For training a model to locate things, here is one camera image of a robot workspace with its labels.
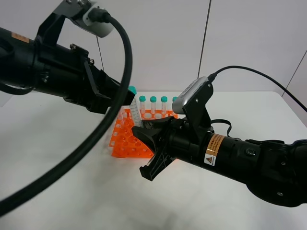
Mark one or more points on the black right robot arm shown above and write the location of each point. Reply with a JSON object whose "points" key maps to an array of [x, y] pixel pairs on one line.
{"points": [[272, 170]]}

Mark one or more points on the green-capped test tube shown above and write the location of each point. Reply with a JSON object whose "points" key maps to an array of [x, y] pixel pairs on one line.
{"points": [[134, 110]]}

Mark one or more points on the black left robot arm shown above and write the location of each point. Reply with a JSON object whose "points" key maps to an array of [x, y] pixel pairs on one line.
{"points": [[17, 59]]}

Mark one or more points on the orange test tube rack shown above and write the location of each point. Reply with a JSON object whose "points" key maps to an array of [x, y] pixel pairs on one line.
{"points": [[124, 144]]}

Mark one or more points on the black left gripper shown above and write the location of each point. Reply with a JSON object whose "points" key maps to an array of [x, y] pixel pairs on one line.
{"points": [[64, 76]]}

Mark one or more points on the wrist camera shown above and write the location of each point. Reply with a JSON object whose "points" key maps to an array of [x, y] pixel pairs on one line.
{"points": [[199, 85], [87, 15]]}

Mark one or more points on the front left test tube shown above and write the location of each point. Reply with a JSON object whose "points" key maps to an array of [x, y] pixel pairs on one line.
{"points": [[120, 120]]}

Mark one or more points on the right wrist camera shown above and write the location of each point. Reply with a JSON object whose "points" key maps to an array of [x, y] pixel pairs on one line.
{"points": [[199, 85]]}

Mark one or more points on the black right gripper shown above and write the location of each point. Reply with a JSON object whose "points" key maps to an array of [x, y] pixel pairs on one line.
{"points": [[183, 143]]}

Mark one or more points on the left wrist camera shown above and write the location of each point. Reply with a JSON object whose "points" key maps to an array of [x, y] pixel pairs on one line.
{"points": [[87, 15]]}

